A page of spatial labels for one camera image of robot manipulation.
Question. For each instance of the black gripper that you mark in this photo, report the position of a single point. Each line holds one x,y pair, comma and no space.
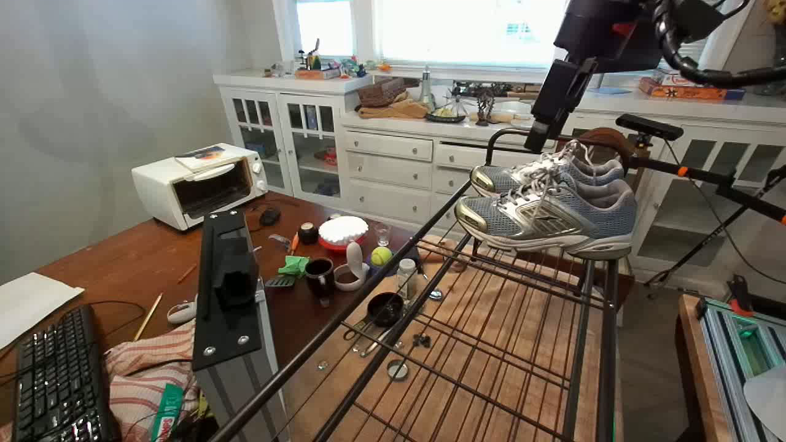
567,86

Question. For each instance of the grey blue white sneaker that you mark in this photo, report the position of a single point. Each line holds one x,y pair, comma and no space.
604,173
557,221

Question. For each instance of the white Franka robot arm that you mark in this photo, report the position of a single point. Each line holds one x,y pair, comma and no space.
609,31

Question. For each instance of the clear glass bottle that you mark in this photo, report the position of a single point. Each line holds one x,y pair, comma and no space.
426,90

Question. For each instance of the white framed window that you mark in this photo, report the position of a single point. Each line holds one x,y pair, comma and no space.
457,28

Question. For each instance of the orange flat box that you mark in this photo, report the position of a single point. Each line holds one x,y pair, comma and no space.
690,90

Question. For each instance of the tan folded cloth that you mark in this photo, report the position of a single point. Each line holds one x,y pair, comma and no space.
396,108

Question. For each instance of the white built-in cabinet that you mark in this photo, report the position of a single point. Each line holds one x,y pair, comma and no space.
394,174

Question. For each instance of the brown leather bag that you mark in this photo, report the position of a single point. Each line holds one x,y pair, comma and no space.
381,91

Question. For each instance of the round metal lid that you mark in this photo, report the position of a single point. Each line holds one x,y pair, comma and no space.
400,371
439,295

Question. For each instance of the glass shaker metal lid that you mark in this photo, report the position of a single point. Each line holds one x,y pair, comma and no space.
407,277

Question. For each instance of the yellow green tennis ball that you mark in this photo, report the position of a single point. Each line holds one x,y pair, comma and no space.
381,257

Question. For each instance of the red bowl with white lid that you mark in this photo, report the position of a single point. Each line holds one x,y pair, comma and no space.
342,232

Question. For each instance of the colourful windowsill toys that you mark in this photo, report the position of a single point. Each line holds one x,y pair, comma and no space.
320,64

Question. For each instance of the white pitcher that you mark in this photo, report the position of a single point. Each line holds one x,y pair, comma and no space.
353,265

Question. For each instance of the small black clip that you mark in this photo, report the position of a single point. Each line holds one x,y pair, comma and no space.
421,339

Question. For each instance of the beige woven tablecloth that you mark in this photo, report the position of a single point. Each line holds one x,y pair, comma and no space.
492,368

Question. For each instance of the black metal shoe rack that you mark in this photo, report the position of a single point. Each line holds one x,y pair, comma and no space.
394,328

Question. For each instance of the black orange clamp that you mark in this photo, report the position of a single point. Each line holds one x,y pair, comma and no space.
740,295

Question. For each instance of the black round container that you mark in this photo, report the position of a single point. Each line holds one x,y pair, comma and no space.
309,233

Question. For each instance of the black mug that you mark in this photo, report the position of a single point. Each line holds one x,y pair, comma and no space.
320,275

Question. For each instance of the orange marker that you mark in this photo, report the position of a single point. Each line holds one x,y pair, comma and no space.
294,244

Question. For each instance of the wooden robot cart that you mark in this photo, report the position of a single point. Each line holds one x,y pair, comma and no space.
696,368

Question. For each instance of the green crumpled object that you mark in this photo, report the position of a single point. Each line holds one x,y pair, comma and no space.
294,263

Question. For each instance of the black computer mouse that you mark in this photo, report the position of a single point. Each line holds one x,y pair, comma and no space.
271,217

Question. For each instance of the black calculator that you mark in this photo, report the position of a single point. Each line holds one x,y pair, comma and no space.
279,282

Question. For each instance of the flat booklet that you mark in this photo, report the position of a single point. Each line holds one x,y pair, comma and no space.
211,158

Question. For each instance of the white toaster oven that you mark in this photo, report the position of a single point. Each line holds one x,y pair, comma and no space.
169,188

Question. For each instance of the small white device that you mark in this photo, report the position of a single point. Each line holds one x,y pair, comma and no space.
182,311

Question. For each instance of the thin wooden stick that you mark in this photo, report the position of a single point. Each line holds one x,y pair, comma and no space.
148,318

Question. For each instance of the dark wooden table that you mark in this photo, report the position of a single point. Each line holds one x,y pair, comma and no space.
123,262

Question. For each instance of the green tube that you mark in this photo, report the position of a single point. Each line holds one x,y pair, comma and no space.
169,409

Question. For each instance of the pink striped cloth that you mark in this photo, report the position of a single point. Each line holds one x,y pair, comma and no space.
144,377

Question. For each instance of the white paper sheet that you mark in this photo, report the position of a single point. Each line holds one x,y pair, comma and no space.
29,303

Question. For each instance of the black computer keyboard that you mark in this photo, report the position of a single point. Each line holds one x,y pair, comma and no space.
62,383

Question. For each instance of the black bar camera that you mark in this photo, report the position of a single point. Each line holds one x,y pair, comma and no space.
649,125

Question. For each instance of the black boom camera stand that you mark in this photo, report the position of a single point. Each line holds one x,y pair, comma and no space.
720,182

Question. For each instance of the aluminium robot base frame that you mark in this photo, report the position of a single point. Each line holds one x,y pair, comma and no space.
740,345

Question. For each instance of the black plate on aluminium post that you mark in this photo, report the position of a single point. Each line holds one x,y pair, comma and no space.
230,303

